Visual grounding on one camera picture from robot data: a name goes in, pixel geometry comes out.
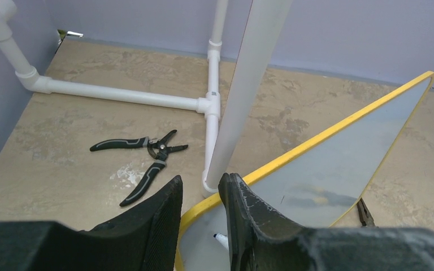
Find yellow framed whiteboard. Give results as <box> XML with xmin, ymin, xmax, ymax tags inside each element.
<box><xmin>175</xmin><ymin>71</ymin><xmax>434</xmax><ymax>270</ymax></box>

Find blue whiteboard marker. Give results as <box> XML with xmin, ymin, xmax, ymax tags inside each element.
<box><xmin>213</xmin><ymin>233</ymin><xmax>229</xmax><ymax>251</ymax></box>

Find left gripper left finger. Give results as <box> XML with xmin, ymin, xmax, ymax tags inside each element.
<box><xmin>0</xmin><ymin>176</ymin><xmax>183</xmax><ymax>270</ymax></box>

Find black grey wire stripper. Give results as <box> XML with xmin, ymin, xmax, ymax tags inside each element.
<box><xmin>89</xmin><ymin>129</ymin><xmax>189</xmax><ymax>208</ymax></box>

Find white pvc pipe frame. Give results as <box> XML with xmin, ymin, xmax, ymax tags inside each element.
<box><xmin>0</xmin><ymin>1</ymin><xmax>291</xmax><ymax>197</ymax></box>

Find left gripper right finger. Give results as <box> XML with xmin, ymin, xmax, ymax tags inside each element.
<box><xmin>218</xmin><ymin>173</ymin><xmax>434</xmax><ymax>270</ymax></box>

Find yellow handled pliers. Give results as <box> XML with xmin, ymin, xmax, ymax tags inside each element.
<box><xmin>356</xmin><ymin>198</ymin><xmax>376</xmax><ymax>227</ymax></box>

